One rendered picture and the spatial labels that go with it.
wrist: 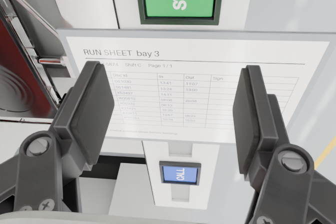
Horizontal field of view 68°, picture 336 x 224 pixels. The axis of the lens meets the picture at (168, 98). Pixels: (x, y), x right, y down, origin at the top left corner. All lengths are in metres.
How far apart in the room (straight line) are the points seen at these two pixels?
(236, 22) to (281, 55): 0.05
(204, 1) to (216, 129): 0.14
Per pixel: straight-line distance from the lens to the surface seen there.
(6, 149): 0.98
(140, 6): 0.18
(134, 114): 0.26
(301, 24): 1.40
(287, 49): 0.21
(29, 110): 0.43
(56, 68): 0.42
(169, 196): 0.45
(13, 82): 0.40
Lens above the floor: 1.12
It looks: 43 degrees down
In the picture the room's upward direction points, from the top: 173 degrees counter-clockwise
